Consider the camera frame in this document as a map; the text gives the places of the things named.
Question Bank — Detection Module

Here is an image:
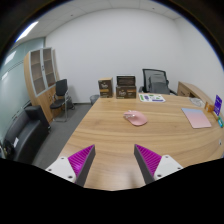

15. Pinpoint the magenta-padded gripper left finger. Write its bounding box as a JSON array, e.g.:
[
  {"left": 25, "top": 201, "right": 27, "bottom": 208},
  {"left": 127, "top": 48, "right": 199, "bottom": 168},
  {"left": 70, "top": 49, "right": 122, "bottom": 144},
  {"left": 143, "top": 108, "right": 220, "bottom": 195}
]
[{"left": 45, "top": 144, "right": 97, "bottom": 188}]

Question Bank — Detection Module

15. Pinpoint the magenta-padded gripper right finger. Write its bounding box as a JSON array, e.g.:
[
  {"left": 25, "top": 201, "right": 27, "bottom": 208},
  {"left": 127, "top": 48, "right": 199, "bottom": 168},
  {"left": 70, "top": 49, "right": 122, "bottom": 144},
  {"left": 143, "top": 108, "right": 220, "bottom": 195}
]
[{"left": 133, "top": 144, "right": 184, "bottom": 185}]

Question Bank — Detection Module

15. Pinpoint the pink computer mouse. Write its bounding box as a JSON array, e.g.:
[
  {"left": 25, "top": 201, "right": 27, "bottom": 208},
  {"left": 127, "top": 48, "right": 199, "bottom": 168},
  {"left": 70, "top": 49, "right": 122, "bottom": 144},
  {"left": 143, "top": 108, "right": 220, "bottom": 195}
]
[{"left": 123, "top": 110, "right": 149, "bottom": 127}]

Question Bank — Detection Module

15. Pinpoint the pink and blue mouse pad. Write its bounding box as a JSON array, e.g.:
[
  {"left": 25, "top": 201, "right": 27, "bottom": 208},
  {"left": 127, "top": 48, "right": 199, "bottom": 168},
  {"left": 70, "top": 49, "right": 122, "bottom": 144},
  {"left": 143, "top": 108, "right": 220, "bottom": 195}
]
[{"left": 181, "top": 107, "right": 213, "bottom": 129}]

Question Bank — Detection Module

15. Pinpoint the white sticker sheet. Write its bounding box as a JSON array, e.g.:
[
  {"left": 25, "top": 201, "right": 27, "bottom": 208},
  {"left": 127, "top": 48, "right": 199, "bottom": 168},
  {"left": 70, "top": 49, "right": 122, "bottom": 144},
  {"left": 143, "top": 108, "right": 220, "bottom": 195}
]
[{"left": 138, "top": 93, "right": 167, "bottom": 103}]

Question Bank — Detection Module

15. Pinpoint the black leather sofa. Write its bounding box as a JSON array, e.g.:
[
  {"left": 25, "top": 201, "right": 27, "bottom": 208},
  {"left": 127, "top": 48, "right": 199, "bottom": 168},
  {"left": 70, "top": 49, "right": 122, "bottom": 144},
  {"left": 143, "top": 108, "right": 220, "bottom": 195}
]
[{"left": 1, "top": 105, "right": 52, "bottom": 164}]

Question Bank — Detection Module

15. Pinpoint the black visitor chair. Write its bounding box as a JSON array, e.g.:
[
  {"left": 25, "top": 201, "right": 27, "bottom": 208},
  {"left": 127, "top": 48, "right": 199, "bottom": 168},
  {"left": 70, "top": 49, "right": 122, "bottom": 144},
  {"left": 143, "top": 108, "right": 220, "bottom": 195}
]
[{"left": 49, "top": 78, "right": 75, "bottom": 123}]

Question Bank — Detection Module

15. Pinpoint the clear bag with round logo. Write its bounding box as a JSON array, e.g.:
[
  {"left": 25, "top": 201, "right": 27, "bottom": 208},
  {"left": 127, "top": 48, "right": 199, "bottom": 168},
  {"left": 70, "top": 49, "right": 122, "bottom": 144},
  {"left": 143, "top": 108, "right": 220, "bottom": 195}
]
[{"left": 189, "top": 96, "right": 205, "bottom": 108}]

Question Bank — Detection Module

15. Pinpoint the grey backpack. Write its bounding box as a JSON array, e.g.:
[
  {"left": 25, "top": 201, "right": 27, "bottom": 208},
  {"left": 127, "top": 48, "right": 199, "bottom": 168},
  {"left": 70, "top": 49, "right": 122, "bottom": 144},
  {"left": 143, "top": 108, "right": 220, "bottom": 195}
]
[{"left": 148, "top": 73, "right": 171, "bottom": 95}]

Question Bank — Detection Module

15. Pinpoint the tall brown coffee box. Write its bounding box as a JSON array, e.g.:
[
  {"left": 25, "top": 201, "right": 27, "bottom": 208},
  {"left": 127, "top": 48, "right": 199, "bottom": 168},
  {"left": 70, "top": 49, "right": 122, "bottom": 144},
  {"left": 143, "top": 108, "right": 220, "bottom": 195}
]
[{"left": 97, "top": 77, "right": 114, "bottom": 99}]

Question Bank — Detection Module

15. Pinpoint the small orange cardboard box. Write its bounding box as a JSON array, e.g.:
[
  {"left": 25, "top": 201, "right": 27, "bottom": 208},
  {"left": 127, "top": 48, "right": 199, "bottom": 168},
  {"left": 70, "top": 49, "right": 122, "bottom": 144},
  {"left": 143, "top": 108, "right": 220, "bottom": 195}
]
[{"left": 203, "top": 101, "right": 215, "bottom": 113}]

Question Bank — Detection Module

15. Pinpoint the wooden side desk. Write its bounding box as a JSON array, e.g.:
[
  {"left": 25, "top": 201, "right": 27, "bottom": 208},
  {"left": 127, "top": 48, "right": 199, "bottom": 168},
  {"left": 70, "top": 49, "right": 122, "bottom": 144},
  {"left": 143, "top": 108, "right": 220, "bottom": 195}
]
[{"left": 176, "top": 81, "right": 214, "bottom": 106}]

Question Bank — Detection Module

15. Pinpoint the open black box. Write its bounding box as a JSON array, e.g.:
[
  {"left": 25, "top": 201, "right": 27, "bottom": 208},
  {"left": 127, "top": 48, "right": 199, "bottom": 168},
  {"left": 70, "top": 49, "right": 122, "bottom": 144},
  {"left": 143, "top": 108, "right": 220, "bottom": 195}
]
[{"left": 116, "top": 75, "right": 137, "bottom": 88}]

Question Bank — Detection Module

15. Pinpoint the black mesh office chair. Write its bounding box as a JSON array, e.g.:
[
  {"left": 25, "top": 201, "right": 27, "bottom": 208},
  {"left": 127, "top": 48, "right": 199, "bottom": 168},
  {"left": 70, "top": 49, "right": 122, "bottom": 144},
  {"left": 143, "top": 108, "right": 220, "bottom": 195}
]
[{"left": 138, "top": 68, "right": 178, "bottom": 96}]

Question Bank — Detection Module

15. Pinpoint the purple package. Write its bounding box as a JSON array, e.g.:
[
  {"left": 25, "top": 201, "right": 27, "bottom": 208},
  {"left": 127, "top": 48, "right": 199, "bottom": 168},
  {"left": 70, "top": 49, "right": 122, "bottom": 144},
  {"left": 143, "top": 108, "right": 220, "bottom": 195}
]
[{"left": 213, "top": 94, "right": 223, "bottom": 117}]

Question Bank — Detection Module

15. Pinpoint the wooden shelf cabinet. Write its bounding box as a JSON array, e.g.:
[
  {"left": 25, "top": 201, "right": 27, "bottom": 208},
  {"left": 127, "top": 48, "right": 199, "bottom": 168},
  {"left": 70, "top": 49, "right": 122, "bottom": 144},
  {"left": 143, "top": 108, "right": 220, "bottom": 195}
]
[{"left": 23, "top": 46, "right": 61, "bottom": 124}]

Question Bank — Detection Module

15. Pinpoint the ceiling light strip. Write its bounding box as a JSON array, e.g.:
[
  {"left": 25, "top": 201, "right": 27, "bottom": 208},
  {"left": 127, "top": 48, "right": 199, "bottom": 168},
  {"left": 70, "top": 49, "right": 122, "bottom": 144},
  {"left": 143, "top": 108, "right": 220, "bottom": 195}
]
[{"left": 14, "top": 20, "right": 40, "bottom": 44}]

